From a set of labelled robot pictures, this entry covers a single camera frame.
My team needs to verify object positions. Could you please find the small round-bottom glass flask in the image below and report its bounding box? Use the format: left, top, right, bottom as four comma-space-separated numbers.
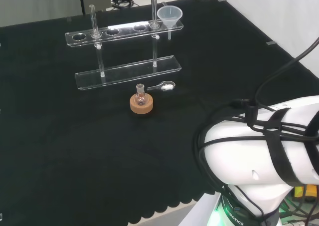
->
134, 83, 147, 106

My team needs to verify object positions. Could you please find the translucent plastic funnel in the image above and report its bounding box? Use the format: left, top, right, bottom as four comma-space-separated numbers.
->
157, 1, 184, 40

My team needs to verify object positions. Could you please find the cork ring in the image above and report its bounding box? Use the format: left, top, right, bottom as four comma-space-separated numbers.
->
130, 93, 154, 117

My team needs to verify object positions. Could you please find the black cable bundle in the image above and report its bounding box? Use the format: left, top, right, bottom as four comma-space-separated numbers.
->
111, 0, 141, 10

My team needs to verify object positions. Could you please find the glass weighing funnel with powder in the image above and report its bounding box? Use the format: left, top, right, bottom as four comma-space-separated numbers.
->
147, 80, 176, 92

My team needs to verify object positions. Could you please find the black bench cloth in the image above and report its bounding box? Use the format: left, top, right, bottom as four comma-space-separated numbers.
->
0, 0, 319, 226

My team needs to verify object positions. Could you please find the pale white board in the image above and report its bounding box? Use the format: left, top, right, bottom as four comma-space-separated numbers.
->
178, 191, 225, 226

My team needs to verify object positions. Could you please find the yellow stop button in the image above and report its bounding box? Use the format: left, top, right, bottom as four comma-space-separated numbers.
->
294, 185, 319, 202

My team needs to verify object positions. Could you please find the clear acrylic funnel stand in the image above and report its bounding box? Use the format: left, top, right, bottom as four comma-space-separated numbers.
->
64, 0, 184, 91

